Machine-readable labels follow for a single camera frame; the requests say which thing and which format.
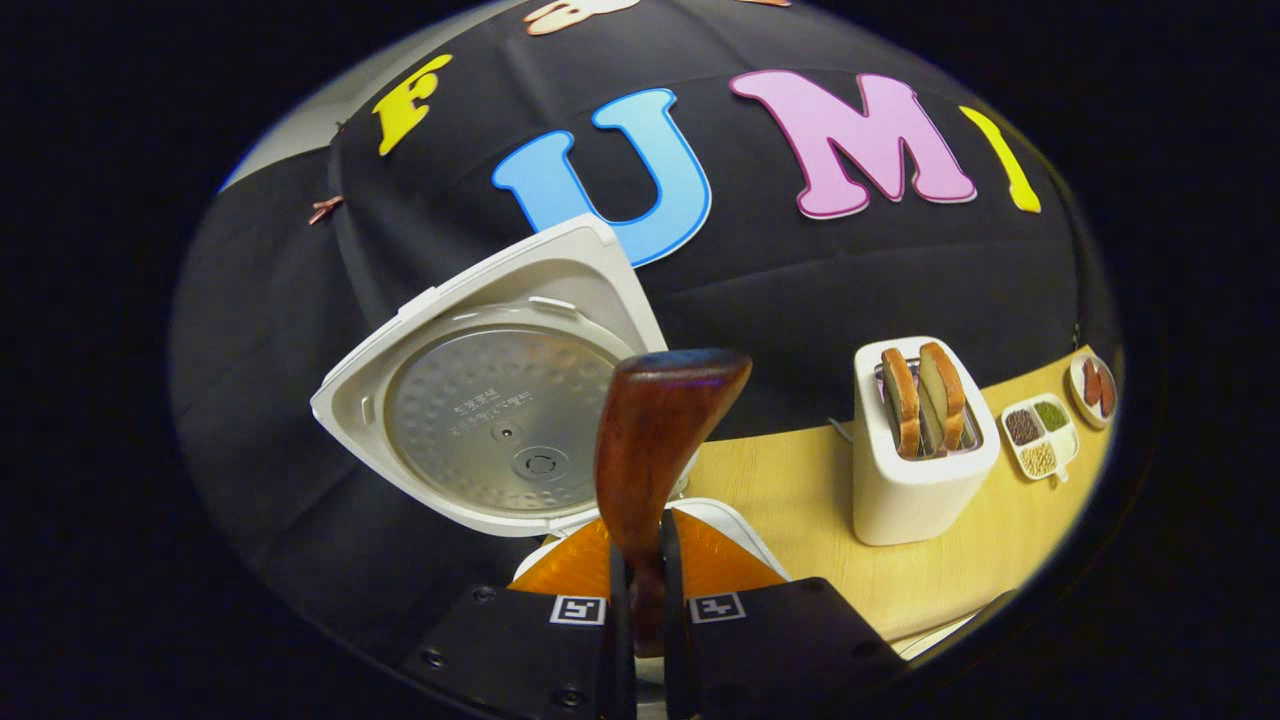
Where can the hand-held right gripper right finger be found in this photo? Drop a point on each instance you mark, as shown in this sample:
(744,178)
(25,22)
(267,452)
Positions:
(790,660)

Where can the white divided bean dish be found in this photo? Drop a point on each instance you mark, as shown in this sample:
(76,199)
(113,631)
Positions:
(1040,435)

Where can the red meat slice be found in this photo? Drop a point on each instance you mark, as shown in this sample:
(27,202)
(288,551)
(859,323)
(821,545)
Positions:
(1106,390)
(1091,382)

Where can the white toaster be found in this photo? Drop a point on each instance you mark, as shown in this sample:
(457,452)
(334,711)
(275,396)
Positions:
(920,500)

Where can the white rice cooker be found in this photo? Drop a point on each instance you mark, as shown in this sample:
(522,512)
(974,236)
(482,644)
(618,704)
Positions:
(480,420)

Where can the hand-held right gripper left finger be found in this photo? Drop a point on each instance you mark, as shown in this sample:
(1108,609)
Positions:
(520,660)

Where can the pink cloth clip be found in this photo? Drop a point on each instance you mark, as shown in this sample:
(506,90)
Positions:
(325,208)

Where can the toasted bread slice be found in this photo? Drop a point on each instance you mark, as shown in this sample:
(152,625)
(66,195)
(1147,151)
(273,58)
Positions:
(900,400)
(945,390)

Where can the brown wooden spoon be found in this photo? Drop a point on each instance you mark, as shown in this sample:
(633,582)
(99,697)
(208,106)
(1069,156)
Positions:
(660,430)

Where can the small white plate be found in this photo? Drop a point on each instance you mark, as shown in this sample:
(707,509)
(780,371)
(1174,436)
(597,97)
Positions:
(1078,395)

